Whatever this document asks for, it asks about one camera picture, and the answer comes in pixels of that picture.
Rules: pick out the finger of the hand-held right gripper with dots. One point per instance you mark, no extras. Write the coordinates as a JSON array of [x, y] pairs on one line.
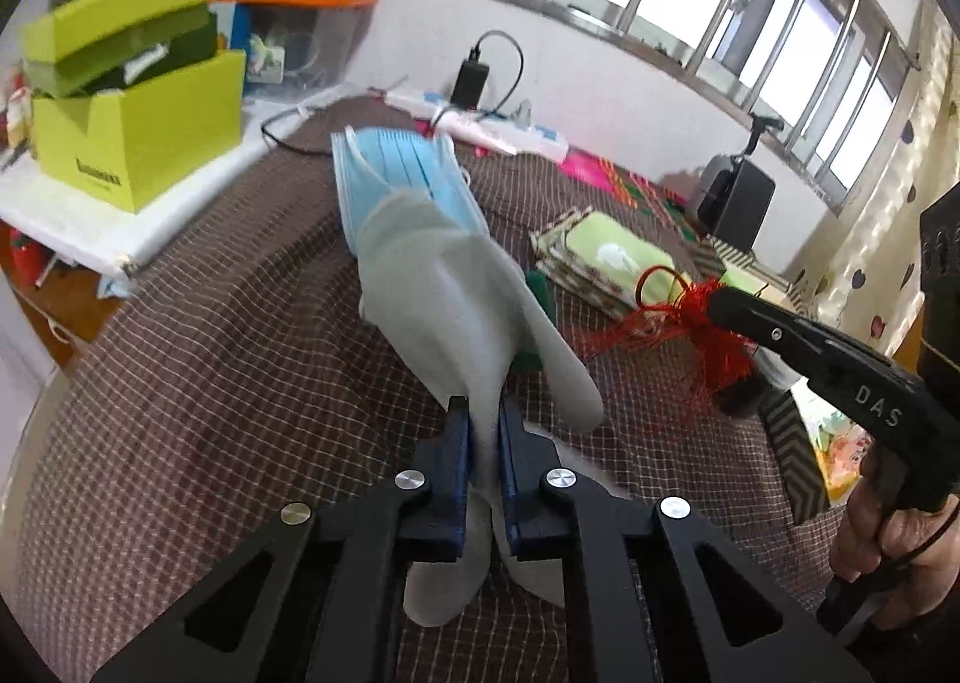
[[810, 349]]

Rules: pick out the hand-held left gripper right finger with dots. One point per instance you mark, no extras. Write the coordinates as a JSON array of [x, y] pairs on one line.
[[517, 462]]

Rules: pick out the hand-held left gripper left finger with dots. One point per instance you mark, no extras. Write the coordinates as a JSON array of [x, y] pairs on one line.
[[454, 447]]

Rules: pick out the striped cardboard box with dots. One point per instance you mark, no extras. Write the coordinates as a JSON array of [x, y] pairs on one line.
[[795, 447]]

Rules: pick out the red tassel knot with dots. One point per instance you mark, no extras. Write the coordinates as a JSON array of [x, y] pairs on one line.
[[701, 314]]

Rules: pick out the grey sock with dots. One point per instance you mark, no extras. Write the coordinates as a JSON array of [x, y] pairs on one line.
[[457, 300]]

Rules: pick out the green tissue packet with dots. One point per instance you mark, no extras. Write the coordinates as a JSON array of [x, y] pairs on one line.
[[622, 252]]

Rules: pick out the blue face mask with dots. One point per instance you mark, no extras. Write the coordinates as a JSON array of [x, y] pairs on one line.
[[405, 165]]

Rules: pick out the person's right hand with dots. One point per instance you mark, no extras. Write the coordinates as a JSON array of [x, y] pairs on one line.
[[900, 548]]

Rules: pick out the red white snack packet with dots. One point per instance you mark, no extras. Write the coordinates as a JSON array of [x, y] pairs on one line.
[[844, 462]]

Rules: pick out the heart print curtain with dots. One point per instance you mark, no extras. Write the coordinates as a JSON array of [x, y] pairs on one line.
[[885, 203]]

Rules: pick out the black speaker device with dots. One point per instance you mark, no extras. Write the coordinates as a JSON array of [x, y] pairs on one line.
[[739, 207]]

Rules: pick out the dark green fabric item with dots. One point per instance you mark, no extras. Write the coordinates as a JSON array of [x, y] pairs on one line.
[[541, 297]]

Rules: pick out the striped flat bundle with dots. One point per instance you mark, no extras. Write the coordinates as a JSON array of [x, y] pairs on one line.
[[559, 263]]

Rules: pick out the black clip holder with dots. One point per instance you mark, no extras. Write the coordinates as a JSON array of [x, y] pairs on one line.
[[761, 128]]

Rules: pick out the brown checked tablecloth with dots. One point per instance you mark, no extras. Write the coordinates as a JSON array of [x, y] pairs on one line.
[[225, 390]]

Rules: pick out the colourful striped cloth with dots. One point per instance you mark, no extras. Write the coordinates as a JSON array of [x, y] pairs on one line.
[[622, 184]]

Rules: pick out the white power strip blue labels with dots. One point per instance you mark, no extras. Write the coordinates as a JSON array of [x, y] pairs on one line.
[[510, 139]]

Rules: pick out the white pink power strip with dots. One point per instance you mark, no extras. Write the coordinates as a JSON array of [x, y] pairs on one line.
[[412, 101]]

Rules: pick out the black charger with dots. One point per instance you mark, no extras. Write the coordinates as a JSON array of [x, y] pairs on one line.
[[469, 83]]

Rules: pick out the clear storage bin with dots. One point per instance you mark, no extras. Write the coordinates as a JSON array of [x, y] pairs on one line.
[[315, 45]]

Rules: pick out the blue box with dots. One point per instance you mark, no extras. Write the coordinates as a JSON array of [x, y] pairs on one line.
[[236, 26]]

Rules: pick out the lime green box lid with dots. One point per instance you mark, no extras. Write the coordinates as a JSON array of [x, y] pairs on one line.
[[120, 4]]

